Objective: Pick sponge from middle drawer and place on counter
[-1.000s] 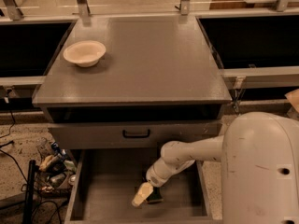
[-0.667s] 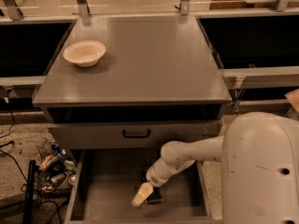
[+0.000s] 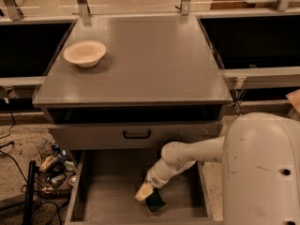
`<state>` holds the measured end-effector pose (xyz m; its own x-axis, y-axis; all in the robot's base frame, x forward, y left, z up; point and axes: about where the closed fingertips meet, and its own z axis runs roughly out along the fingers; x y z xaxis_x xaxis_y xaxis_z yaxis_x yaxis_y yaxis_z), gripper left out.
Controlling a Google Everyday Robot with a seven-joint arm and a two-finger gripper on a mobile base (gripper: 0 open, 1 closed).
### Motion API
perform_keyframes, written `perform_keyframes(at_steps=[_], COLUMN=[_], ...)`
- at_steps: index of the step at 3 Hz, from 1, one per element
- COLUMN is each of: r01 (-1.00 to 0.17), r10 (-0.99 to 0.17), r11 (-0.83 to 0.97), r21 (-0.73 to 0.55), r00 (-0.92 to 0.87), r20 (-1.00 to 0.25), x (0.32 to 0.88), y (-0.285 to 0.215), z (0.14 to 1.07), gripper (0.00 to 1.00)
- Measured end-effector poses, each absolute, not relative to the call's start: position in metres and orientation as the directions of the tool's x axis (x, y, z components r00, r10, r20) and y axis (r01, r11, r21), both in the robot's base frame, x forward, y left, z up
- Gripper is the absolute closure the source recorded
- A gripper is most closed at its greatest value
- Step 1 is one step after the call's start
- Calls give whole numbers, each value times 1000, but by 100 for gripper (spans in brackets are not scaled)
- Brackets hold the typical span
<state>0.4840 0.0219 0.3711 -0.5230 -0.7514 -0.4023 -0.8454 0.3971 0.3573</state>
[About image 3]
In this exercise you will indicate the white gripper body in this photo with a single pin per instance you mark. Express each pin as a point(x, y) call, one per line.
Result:
point(155, 178)

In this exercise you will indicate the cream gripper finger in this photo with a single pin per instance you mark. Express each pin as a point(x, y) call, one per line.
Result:
point(144, 192)

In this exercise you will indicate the green yellow sponge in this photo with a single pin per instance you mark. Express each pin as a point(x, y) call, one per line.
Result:
point(154, 203)

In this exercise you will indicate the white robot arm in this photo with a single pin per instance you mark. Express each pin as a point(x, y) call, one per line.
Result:
point(260, 157)

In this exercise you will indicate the grey open middle drawer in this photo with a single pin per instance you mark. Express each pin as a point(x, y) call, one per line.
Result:
point(106, 184)

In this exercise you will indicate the grey top drawer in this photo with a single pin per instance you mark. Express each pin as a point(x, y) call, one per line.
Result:
point(110, 135)

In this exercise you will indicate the grey cabinet with counter top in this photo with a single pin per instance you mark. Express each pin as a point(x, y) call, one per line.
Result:
point(156, 69)

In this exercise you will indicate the white bowl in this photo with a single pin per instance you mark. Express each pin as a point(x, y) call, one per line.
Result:
point(85, 54)

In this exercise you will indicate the black drawer handle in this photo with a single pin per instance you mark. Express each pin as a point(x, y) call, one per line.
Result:
point(137, 136)

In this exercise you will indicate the wire basket of clutter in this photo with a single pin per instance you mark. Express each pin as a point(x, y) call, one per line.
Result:
point(56, 175)

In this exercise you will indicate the black stand post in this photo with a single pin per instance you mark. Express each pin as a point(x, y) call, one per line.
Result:
point(29, 194)

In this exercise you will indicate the metal rail frame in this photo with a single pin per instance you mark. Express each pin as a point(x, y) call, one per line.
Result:
point(24, 11)

